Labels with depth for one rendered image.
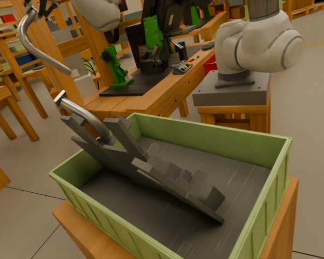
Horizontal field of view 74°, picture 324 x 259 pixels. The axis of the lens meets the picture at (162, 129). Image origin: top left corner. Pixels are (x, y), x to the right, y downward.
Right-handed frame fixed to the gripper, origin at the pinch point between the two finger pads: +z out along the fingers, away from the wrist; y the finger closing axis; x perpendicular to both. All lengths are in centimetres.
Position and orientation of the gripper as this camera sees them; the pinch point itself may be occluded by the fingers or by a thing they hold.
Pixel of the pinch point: (33, 12)
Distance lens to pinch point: 107.9
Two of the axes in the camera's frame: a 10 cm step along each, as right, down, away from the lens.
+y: -7.0, -5.1, -5.1
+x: -3.2, 8.5, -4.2
